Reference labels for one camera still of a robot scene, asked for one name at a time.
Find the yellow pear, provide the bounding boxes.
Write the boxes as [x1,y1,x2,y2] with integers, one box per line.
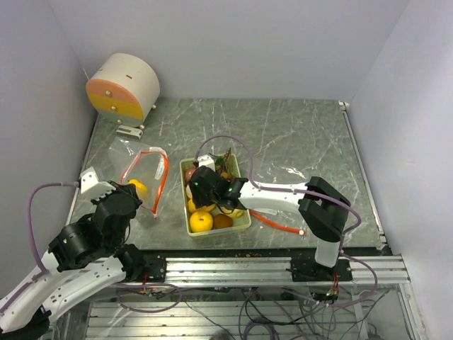
[188,199,216,213]
[128,178,149,201]

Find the yellow pear top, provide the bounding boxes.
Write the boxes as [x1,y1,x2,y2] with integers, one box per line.
[128,178,149,201]

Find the yellow orange fruit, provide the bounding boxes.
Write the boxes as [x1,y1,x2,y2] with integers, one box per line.
[189,210,213,233]

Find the pale cream pear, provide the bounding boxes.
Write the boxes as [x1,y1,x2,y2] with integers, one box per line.
[226,209,244,219]

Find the clear bag orange zipper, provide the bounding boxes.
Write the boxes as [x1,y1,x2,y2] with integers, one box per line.
[108,137,169,217]

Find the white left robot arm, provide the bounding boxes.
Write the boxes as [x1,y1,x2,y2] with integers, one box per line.
[1,181,146,339]

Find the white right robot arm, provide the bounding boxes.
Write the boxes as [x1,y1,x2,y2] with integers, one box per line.
[188,166,351,281]

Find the pale green plastic basket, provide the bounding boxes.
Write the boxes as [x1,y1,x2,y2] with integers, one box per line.
[179,154,251,238]

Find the white halved mangosteen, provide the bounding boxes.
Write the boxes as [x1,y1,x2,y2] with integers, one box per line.
[185,184,193,200]

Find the brown longan bunch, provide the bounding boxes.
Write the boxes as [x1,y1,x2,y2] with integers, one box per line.
[209,148,234,182]

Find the purple passion fruit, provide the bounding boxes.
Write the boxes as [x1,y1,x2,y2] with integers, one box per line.
[185,166,197,181]

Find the brown kiwi fruit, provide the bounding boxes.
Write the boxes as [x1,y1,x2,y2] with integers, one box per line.
[213,214,233,230]

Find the round white drawer cabinet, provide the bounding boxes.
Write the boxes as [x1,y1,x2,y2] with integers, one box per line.
[86,53,161,128]

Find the white corner clip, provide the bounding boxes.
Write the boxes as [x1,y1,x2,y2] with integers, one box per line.
[338,101,350,112]

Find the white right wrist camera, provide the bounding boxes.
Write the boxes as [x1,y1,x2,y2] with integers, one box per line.
[193,154,215,171]

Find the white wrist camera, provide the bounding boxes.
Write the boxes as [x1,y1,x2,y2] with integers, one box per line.
[193,154,215,171]
[80,166,115,199]

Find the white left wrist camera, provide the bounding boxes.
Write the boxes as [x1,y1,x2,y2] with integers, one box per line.
[80,166,115,199]

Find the small white metal bracket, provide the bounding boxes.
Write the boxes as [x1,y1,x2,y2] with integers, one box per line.
[116,125,143,140]

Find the aluminium extrusion frame rail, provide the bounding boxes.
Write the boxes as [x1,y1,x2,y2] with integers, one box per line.
[147,256,411,288]

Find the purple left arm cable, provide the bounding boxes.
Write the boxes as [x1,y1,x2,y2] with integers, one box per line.
[0,181,83,312]

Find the tangled cables under table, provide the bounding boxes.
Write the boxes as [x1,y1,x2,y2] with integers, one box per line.
[113,279,394,340]

